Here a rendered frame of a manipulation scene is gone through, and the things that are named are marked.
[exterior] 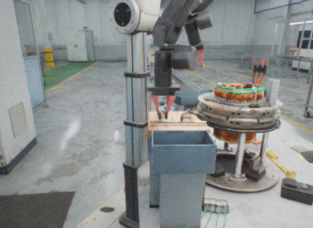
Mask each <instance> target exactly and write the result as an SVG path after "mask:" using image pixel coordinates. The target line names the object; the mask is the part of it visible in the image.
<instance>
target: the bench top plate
mask: <svg viewBox="0 0 313 228"><path fill-rule="evenodd" d="M209 129H210V130H211V133H210V135H211V136H212V133H213V130H214V128H211V127H209ZM212 139H215V140H216V145H224V141H218V140H217V139H216V138H215V137H213V136H212ZM310 144H313V143H311V142H309V141H307V140H305V139H303V138H301V136H299V135H296V134H295V133H293V132H291V131H289V130H288V129H285V128H284V127H282V126H280V128H279V130H278V129H276V130H273V131H271V132H269V136H268V148H267V149H266V150H272V151H273V152H275V153H276V154H277V155H278V156H279V158H278V160H279V162H280V163H282V164H283V166H285V167H286V168H287V169H290V170H292V169H295V170H296V178H295V180H296V181H299V182H302V183H303V182H305V183H306V184H309V185H313V167H312V166H309V164H307V163H305V162H304V161H303V160H301V159H299V158H298V157H295V155H293V154H292V153H299V152H298V151H295V150H294V149H293V148H291V147H293V146H295V145H305V146H306V147H307V148H310V149H313V148H312V147H311V146H309V145H310ZM284 151H285V152H284ZM288 154H289V155H288ZM279 172H280V178H279V181H278V182H277V183H276V184H275V185H273V187H270V188H267V189H265V190H259V191H234V190H230V189H223V188H221V187H217V186H215V185H211V184H209V183H207V182H206V184H205V191H204V195H215V197H216V196H220V197H222V196H224V197H226V199H227V202H228V205H229V208H230V211H231V213H223V212H221V213H220V214H219V217H218V222H217V216H218V212H216V211H213V213H212V216H211V217H210V214H211V212H212V210H209V211H206V212H205V213H204V211H205V210H204V209H202V211H201V217H202V215H203V214H204V216H203V217H202V220H201V225H200V228H204V227H205V226H206V224H207V223H208V225H207V226H206V228H216V222H217V228H223V225H224V222H225V216H226V224H225V225H224V228H313V204H312V205H308V204H305V203H300V202H297V201H293V200H289V199H285V198H282V197H280V188H281V184H282V178H285V177H286V175H285V174H284V173H283V172H282V171H281V170H280V169H279ZM301 172H302V173H301ZM137 184H138V207H139V228H160V214H159V208H149V161H147V162H146V163H144V165H142V166H141V167H140V168H139V169H138V170H137ZM283 201H284V202H283ZM209 218H210V220H209V222H208V219H209Z"/></svg>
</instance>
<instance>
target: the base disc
mask: <svg viewBox="0 0 313 228"><path fill-rule="evenodd" d="M219 147H224V145H217V148H218V152H217V153H216V156H218V155H232V156H235V157H236V152H237V151H236V149H237V147H236V146H233V145H229V147H231V148H232V149H233V151H232V152H229V151H220V150H219ZM251 152H253V153H256V155H257V156H259V153H257V152H255V151H253V150H251ZM243 159H244V160H246V161H247V162H250V159H247V158H245V157H243ZM265 164H266V166H267V168H266V169H265V170H266V175H265V176H263V178H261V179H260V180H259V181H258V182H255V181H253V180H250V179H249V178H247V177H246V180H245V181H231V180H229V179H228V175H234V174H229V173H225V175H223V176H221V177H217V178H215V177H214V176H212V175H210V174H209V173H206V182H207V183H209V184H211V185H215V186H217V187H221V188H223V189H230V190H234V191H259V190H265V189H267V188H270V187H273V185H275V184H276V183H277V182H278V181H279V178H280V172H279V168H278V167H277V166H276V164H275V163H273V162H272V160H270V159H269V158H267V157H266V159H265Z"/></svg>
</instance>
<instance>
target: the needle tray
mask: <svg viewBox="0 0 313 228"><path fill-rule="evenodd" d="M199 92H200V93H199ZM212 92H214V91H212V90H211V89H206V90H200V91H185V92H179V93H176V98H175V100H174V102H173V103H175V104H177V105H181V106H184V109H186V110H187V109H190V111H198V109H197V105H198V104H199V103H200V102H199V101H198V97H199V96H200V95H201V94H205V93H212Z"/></svg>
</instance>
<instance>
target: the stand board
mask: <svg viewBox="0 0 313 228"><path fill-rule="evenodd" d="M182 113H184V111H169V114H168V119H165V118H162V119H158V114H157V111H149V119H148V137H151V131H163V130H208V133H209V134H210V133H211V130H210V129H209V127H208V126H207V124H206V126H188V125H157V126H149V122H150V121H180V117H181V115H182ZM183 121H201V120H199V119H198V118H197V117H196V116H195V115H194V114H193V118H184V120H183Z"/></svg>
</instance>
